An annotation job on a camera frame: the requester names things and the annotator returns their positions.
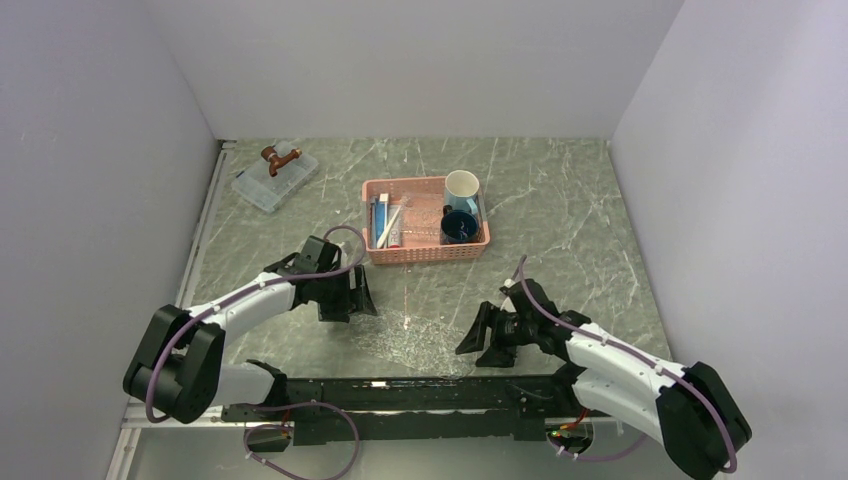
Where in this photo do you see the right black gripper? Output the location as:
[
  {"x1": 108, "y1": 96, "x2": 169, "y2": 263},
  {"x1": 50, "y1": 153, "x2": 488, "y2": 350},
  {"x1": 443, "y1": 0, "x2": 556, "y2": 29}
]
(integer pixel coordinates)
[{"x1": 456, "y1": 300, "x2": 537, "y2": 367}]

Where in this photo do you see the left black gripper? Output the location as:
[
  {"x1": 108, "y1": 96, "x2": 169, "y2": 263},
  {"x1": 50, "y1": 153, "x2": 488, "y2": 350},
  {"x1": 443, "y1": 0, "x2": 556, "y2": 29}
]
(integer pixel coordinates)
[{"x1": 315, "y1": 265, "x2": 376, "y2": 323}]

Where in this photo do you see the clear textured oval tray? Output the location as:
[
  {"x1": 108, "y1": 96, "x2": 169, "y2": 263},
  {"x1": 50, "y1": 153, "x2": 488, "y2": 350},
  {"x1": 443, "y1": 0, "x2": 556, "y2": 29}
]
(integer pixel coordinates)
[{"x1": 350, "y1": 310, "x2": 475, "y2": 377}]

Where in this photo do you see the pink plastic basket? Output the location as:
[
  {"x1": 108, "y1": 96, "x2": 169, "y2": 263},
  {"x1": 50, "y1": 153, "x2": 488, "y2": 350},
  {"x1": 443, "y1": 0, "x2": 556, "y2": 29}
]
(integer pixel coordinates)
[{"x1": 362, "y1": 176, "x2": 491, "y2": 265}]

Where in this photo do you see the white and blue mug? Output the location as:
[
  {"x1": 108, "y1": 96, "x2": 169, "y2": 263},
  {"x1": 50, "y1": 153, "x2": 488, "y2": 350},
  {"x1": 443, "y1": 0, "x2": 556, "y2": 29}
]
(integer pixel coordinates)
[{"x1": 444, "y1": 170, "x2": 480, "y2": 215}]

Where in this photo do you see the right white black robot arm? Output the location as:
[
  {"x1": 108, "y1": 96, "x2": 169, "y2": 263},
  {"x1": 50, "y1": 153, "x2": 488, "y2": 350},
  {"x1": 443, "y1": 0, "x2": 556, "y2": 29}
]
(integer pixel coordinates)
[{"x1": 455, "y1": 279, "x2": 752, "y2": 479}]

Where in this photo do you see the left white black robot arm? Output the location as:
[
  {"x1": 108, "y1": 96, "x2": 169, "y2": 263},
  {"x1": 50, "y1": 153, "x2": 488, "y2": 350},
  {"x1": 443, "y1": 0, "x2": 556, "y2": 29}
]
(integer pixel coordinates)
[{"x1": 123, "y1": 236, "x2": 377, "y2": 424}]

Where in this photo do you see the white red toothpaste tube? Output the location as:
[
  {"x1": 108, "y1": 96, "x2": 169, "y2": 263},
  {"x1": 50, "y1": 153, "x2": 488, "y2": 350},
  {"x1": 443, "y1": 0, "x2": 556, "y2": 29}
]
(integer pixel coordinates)
[{"x1": 383, "y1": 205, "x2": 404, "y2": 248}]

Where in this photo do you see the white toothbrush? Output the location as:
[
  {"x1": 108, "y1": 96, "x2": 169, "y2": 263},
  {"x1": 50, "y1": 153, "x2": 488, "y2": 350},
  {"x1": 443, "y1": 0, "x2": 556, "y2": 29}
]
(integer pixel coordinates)
[{"x1": 376, "y1": 205, "x2": 403, "y2": 248}]

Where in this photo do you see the blue toothpaste tube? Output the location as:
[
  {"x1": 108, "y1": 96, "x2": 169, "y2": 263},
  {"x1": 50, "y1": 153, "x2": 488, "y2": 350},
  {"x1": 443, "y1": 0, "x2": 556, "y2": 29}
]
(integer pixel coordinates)
[{"x1": 371, "y1": 193, "x2": 389, "y2": 249}]

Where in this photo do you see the dark blue mug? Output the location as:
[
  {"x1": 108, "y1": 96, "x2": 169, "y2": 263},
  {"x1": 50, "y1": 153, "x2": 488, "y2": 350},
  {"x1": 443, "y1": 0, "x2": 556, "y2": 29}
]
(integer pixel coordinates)
[{"x1": 440, "y1": 205, "x2": 480, "y2": 245}]

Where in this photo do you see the clear plastic organizer box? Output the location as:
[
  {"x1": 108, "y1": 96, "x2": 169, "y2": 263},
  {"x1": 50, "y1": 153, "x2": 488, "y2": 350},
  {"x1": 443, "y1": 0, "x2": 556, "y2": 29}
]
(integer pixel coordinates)
[{"x1": 231, "y1": 141, "x2": 319, "y2": 213}]

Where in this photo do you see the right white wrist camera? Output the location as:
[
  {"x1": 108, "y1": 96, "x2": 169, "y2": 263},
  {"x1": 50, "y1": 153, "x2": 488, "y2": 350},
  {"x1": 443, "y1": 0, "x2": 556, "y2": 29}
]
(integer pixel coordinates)
[{"x1": 499, "y1": 279, "x2": 526, "y2": 313}]

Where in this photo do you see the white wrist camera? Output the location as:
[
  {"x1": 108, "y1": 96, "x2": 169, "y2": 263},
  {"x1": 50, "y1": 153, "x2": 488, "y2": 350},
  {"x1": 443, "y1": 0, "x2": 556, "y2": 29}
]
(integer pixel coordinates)
[
  {"x1": 338, "y1": 242, "x2": 359, "y2": 269},
  {"x1": 499, "y1": 279, "x2": 526, "y2": 313}
]

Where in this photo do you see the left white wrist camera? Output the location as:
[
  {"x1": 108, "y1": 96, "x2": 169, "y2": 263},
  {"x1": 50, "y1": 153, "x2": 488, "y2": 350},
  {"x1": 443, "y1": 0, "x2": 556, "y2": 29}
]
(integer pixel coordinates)
[{"x1": 338, "y1": 242, "x2": 359, "y2": 269}]

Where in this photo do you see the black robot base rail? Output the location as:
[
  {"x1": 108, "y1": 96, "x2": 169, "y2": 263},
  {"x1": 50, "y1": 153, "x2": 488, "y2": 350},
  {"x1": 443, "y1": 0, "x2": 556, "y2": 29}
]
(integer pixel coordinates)
[{"x1": 222, "y1": 368, "x2": 584, "y2": 446}]

